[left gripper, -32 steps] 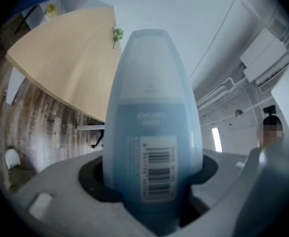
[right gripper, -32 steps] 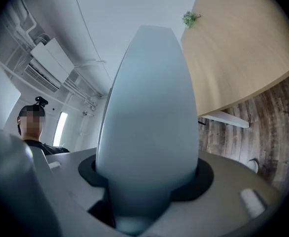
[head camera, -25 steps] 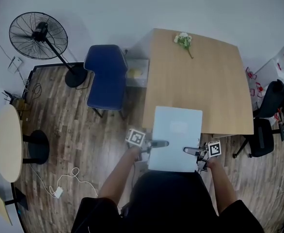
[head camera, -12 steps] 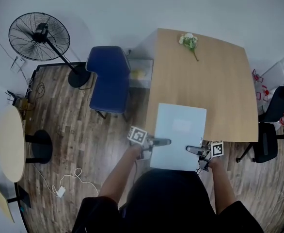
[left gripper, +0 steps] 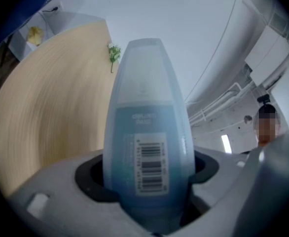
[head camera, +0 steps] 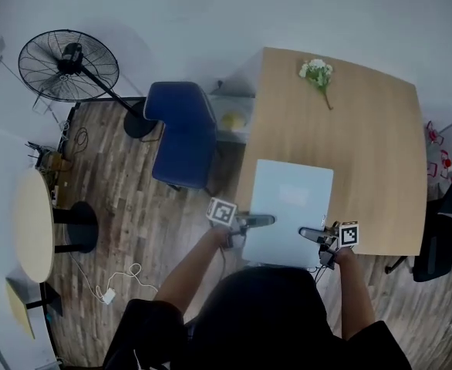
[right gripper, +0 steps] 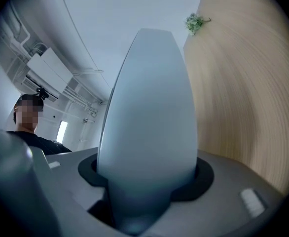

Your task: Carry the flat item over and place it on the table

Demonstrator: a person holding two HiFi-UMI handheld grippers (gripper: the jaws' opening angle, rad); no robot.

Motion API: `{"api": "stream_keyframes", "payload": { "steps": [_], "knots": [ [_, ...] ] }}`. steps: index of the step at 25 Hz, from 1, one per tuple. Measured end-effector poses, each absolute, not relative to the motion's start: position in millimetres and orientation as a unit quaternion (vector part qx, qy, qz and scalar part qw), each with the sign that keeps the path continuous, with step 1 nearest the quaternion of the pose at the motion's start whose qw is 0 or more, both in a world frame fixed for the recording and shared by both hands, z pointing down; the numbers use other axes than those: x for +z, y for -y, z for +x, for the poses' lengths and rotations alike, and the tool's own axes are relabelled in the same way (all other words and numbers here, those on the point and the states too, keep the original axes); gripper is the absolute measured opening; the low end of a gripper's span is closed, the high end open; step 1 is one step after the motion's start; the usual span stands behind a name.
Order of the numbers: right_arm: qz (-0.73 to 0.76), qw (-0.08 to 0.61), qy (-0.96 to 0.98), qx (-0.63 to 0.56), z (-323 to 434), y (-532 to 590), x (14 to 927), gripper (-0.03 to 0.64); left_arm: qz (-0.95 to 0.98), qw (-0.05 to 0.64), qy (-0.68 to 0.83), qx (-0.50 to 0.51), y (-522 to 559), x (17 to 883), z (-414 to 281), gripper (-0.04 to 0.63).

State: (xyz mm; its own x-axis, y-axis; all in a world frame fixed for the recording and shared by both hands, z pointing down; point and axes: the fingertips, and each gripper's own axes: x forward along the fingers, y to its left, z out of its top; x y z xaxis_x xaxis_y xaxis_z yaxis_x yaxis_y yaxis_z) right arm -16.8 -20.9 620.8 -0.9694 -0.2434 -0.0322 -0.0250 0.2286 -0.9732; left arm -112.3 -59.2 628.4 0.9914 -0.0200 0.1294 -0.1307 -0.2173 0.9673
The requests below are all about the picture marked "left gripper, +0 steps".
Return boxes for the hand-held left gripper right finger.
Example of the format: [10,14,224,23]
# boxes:
[169,129,289,237]

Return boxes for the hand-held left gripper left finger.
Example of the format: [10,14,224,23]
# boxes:
[5,150,155,237]

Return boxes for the blue item packet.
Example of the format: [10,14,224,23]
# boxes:
[102,38,197,237]

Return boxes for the ceiling light strip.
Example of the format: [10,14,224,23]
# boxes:
[220,134,233,154]

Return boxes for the person's head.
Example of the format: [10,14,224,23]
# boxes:
[254,104,282,147]

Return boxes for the white ceiling pipes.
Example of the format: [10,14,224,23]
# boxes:
[187,81,255,127]

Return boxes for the wooden table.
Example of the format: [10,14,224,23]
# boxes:
[0,21,120,199]

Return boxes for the white ceiling air unit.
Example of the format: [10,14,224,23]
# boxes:
[244,25,289,86]

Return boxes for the white green flower sprig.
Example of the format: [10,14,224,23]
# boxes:
[107,42,122,74]

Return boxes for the yellow crumpled cloth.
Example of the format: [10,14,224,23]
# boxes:
[26,26,43,46]

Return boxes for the white shelf unit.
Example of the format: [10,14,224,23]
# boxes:
[8,10,107,61]

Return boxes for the blue fabric with white stitching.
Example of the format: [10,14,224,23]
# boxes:
[0,0,73,49]

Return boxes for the black head-mounted camera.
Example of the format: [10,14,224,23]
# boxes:
[256,95,271,106]

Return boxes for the wall socket with black plug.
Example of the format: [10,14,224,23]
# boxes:
[42,1,64,14]

